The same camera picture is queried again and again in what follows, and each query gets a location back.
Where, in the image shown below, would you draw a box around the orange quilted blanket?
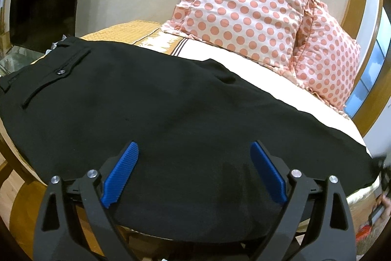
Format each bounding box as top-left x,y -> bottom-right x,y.
31,21 -> 190,66

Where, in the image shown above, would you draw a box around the small polka dot pillow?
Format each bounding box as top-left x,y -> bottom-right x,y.
282,1 -> 361,118

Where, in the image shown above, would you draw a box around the black pants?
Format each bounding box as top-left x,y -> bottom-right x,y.
0,36 -> 386,244

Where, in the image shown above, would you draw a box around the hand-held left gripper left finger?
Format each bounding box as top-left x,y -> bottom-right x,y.
33,141 -> 140,261

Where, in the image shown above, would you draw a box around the wooden headboard frame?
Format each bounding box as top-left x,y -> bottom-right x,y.
342,0 -> 383,130

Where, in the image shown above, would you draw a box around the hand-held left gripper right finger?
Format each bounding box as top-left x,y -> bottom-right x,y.
250,140 -> 357,261

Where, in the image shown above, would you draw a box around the large polka dot pillow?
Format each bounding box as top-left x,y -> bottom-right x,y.
161,0 -> 315,68

